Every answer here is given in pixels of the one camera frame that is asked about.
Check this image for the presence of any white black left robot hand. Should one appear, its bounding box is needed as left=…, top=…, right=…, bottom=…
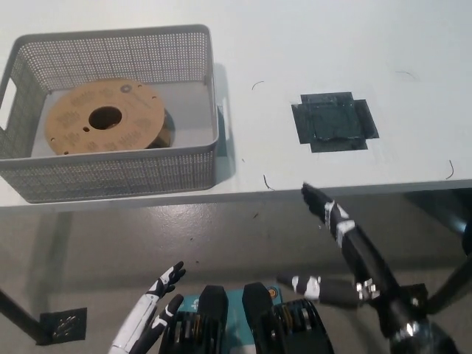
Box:
left=108, top=260, right=187, bottom=354

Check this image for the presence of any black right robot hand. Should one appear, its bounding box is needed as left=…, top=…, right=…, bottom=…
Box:
left=276, top=182, right=425, bottom=333

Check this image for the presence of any cardboard filament spool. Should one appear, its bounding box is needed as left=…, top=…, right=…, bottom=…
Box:
left=43, top=80, right=177, bottom=156

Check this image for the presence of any dark tape patch on table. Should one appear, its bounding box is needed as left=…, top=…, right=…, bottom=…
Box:
left=291, top=91, right=380, bottom=154

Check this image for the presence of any grey perforated plastic basket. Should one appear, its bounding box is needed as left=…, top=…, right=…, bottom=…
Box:
left=0, top=24, right=232, bottom=204

